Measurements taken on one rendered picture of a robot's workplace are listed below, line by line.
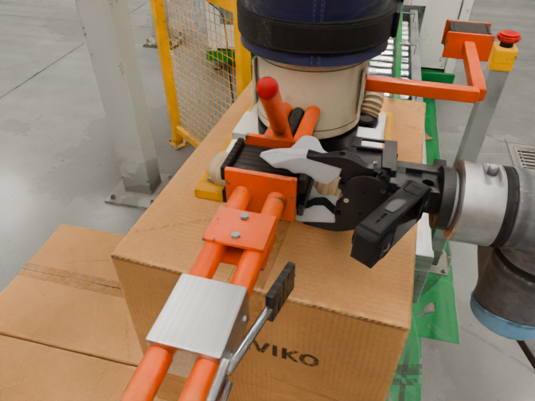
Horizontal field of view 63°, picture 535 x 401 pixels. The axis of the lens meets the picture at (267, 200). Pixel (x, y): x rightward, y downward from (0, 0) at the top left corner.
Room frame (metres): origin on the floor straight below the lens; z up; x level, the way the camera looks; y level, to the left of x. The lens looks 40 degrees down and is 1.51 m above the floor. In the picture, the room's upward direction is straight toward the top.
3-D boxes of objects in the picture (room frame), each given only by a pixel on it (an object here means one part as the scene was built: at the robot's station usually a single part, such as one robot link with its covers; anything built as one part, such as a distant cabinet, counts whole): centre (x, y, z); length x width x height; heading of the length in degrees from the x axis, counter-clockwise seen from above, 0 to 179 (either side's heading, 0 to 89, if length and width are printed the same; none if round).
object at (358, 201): (0.40, -0.14, 1.20); 0.12 x 0.09 x 0.08; 76
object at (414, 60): (1.99, -0.72, 0.50); 2.31 x 0.05 x 0.19; 166
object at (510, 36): (1.37, -0.75, 1.02); 0.07 x 0.07 x 0.04
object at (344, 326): (0.63, -0.06, 0.87); 0.60 x 0.40 x 0.40; 163
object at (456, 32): (0.88, -0.40, 1.19); 0.09 x 0.08 x 0.05; 75
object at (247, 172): (0.42, 0.00, 1.20); 0.10 x 0.08 x 0.06; 75
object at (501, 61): (1.37, -0.75, 0.50); 0.07 x 0.07 x 1.00; 76
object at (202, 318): (0.21, 0.05, 1.20); 0.07 x 0.07 x 0.04; 75
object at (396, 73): (2.34, -0.75, 0.60); 1.60 x 0.10 x 0.09; 166
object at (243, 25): (0.66, -0.07, 1.31); 0.23 x 0.23 x 0.04
